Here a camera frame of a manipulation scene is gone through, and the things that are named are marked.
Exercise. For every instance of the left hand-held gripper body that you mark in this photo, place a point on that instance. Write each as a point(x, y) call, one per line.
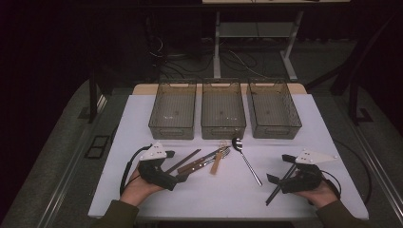
point(155, 175)

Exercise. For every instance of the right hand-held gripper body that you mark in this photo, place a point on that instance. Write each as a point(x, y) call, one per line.
point(304, 182)

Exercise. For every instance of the black chopstick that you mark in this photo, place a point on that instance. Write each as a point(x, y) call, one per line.
point(286, 177)
point(271, 199)

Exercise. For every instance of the smoky transparent plastic bin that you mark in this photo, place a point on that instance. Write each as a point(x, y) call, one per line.
point(221, 120)
point(272, 120)
point(174, 110)

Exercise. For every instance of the metal spoon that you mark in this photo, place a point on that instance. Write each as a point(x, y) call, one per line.
point(237, 144)

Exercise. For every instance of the person's right hand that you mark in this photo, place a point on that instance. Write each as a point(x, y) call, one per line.
point(320, 194)

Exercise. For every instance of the person's left hand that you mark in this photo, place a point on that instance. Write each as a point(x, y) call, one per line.
point(136, 190)

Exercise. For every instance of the black strutted stand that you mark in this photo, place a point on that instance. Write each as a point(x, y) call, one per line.
point(354, 104)

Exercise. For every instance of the aluminium rail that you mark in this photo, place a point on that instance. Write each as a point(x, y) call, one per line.
point(380, 177)
point(60, 193)

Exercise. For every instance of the black post stand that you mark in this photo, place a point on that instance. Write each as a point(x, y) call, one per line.
point(92, 101)

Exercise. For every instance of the white metal frame desk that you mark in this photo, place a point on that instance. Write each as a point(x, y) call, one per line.
point(217, 63)

